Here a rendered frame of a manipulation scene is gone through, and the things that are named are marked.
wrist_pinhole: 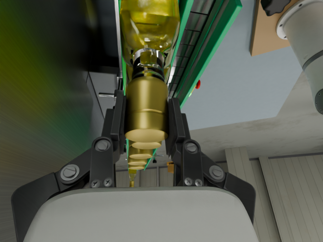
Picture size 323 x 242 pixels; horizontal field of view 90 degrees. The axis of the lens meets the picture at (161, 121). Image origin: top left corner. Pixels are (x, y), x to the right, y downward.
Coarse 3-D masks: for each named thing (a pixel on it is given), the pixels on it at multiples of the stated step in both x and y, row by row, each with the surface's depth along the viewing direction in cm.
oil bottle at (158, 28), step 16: (128, 0) 14; (144, 0) 15; (160, 0) 15; (176, 0) 16; (128, 16) 14; (144, 16) 14; (160, 16) 14; (176, 16) 15; (128, 32) 14; (144, 32) 14; (160, 32) 14; (176, 32) 15; (128, 48) 15; (160, 48) 15; (128, 64) 17
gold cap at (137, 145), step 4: (132, 144) 17; (136, 144) 17; (140, 144) 17; (144, 144) 17; (148, 144) 17; (152, 144) 17; (156, 144) 17; (160, 144) 18; (140, 148) 19; (144, 148) 19; (148, 148) 19; (152, 148) 19
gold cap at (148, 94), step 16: (144, 80) 12; (160, 80) 13; (128, 96) 13; (144, 96) 12; (160, 96) 12; (128, 112) 12; (144, 112) 11; (160, 112) 12; (128, 128) 11; (144, 128) 11; (160, 128) 11
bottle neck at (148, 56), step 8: (144, 48) 14; (152, 48) 14; (136, 56) 14; (144, 56) 14; (152, 56) 14; (160, 56) 15; (136, 64) 14; (144, 64) 14; (152, 64) 14; (160, 64) 14; (136, 72) 14; (144, 72) 13; (152, 72) 13; (160, 72) 14
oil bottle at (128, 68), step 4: (128, 68) 19; (132, 68) 19; (168, 68) 20; (128, 72) 19; (132, 72) 19; (164, 72) 20; (168, 72) 20; (128, 76) 19; (168, 76) 20; (128, 80) 20; (164, 80) 20; (168, 80) 20
